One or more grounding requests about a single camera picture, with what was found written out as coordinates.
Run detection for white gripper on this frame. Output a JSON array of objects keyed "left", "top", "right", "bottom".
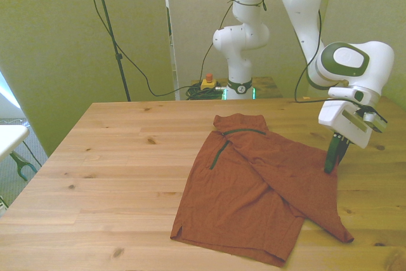
[{"left": 318, "top": 100, "right": 372, "bottom": 175}]

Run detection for rust red shorts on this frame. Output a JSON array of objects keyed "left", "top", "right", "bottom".
[{"left": 170, "top": 113, "right": 355, "bottom": 268}]

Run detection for yellow emergency stop button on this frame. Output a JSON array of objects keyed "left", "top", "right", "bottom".
[{"left": 200, "top": 73, "right": 220, "bottom": 91}]

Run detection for teal clamp hook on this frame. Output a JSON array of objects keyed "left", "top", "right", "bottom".
[{"left": 9, "top": 151, "right": 37, "bottom": 182}]

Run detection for white side table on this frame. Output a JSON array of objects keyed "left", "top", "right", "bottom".
[{"left": 0, "top": 124, "right": 31, "bottom": 164}]

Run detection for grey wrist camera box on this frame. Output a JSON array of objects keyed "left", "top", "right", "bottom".
[{"left": 354, "top": 105, "right": 388, "bottom": 134}]

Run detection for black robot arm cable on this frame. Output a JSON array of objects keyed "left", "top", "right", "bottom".
[{"left": 199, "top": 0, "right": 365, "bottom": 110}]

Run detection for coiled dark cable bundle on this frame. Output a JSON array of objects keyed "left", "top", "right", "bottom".
[{"left": 185, "top": 83, "right": 226, "bottom": 101}]

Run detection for black stand cable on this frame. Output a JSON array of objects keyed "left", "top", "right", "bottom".
[{"left": 82, "top": 0, "right": 204, "bottom": 98}]

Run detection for black camera stand pole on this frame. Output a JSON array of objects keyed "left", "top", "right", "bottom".
[{"left": 81, "top": 0, "right": 132, "bottom": 102}]

